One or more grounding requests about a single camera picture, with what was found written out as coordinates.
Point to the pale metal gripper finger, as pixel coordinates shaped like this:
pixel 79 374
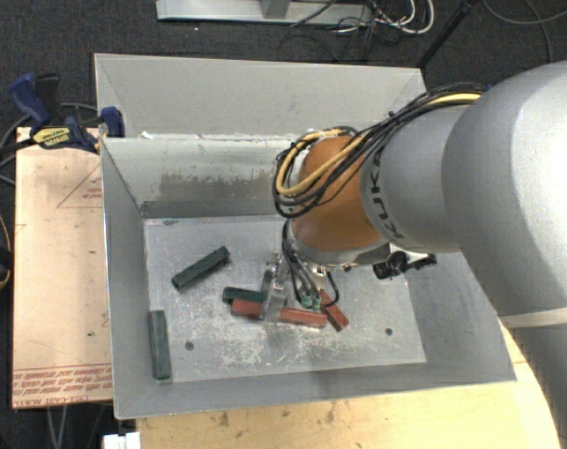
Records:
pixel 275 308
pixel 273 271

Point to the red-brown flat block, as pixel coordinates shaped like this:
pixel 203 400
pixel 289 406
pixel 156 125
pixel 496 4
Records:
pixel 337 316
pixel 302 317

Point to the dark green flat block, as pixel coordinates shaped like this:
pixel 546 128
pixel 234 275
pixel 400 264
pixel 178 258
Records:
pixel 200 268
pixel 160 344
pixel 241 294

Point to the grey metal bin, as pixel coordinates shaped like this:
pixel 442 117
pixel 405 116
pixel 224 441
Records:
pixel 246 101

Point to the brown cardboard board, red print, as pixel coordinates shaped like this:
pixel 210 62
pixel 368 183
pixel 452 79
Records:
pixel 59 274

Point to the black cylinder on white bracket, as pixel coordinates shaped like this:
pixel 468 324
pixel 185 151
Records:
pixel 392 266

